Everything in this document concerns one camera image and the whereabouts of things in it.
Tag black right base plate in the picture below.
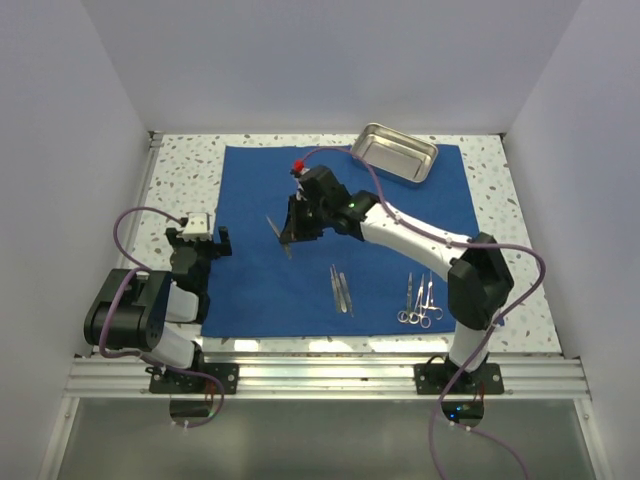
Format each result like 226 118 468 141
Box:
413 356 505 395

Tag aluminium left side rail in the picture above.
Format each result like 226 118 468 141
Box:
118 131 166 267

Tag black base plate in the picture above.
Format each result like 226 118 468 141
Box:
413 356 505 395
145 363 240 395

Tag silver surgical forceps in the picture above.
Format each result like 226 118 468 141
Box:
409 275 427 327
424 273 444 320

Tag silver surgical scissors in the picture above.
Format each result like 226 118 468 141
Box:
397 273 419 325

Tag blue surgical cloth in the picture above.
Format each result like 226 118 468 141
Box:
199 143 505 340

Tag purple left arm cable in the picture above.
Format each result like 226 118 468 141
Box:
98 207 226 432

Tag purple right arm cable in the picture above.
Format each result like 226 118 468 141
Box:
299 147 547 480

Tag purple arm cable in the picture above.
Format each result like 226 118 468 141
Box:
98 207 226 432
299 147 547 480

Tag aluminium rail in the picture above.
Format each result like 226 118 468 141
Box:
118 131 166 267
63 355 591 400

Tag silver tweezers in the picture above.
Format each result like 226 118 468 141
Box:
266 215 292 260

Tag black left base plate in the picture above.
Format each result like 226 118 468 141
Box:
145 363 240 395

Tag stainless steel instrument tray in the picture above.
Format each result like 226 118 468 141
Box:
351 123 439 187

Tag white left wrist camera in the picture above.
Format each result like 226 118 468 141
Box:
179 212 211 241

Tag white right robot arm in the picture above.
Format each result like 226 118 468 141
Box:
280 165 514 393

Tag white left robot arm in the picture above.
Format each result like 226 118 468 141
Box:
83 227 232 393

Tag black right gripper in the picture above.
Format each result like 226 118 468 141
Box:
282 193 331 243

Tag aluminium front rail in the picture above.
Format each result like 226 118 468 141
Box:
63 355 591 400

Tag silver scalpel handle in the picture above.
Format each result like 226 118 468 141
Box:
336 273 348 313
329 264 342 313
339 272 354 317

